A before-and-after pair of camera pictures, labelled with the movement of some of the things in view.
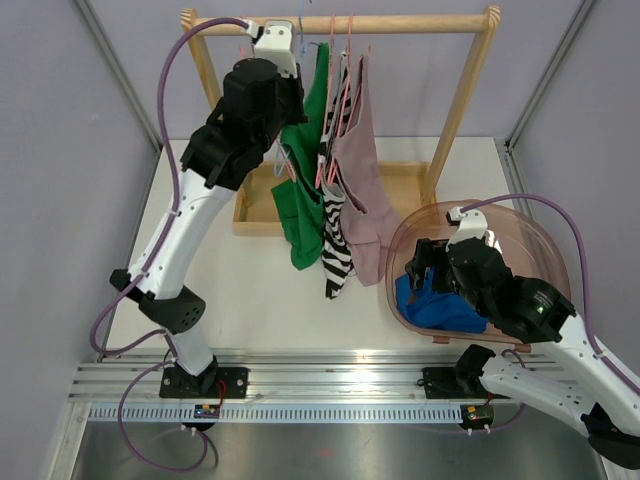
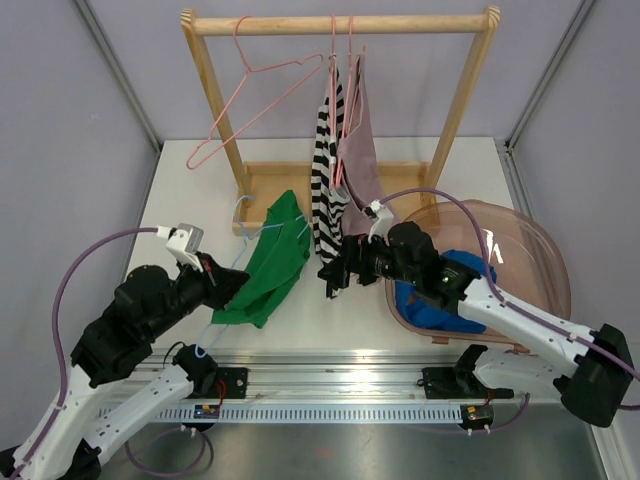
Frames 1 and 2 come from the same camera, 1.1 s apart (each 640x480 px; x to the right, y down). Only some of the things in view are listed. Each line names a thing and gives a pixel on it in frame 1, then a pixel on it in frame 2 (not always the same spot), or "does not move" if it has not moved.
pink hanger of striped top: x=322 y=146 -> x=332 y=100
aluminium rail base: x=284 y=374 does not move
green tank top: x=301 y=197 -> x=275 y=268
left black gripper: x=293 y=85 -> x=227 y=281
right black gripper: x=429 y=252 -> x=338 y=271
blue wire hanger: x=282 y=153 -> x=198 y=353
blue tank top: x=443 y=310 does not move
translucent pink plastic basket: x=528 y=248 does not move
